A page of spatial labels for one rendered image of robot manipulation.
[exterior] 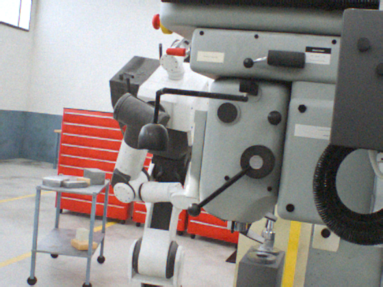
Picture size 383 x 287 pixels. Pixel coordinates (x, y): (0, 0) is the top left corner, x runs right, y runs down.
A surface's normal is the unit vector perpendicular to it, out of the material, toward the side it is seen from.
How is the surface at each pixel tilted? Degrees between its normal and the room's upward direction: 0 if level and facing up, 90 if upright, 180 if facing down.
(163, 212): 74
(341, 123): 90
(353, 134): 90
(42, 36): 90
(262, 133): 90
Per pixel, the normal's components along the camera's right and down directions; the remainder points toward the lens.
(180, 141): 0.43, 0.65
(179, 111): 0.43, 0.48
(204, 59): -0.30, 0.02
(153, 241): -0.07, -0.46
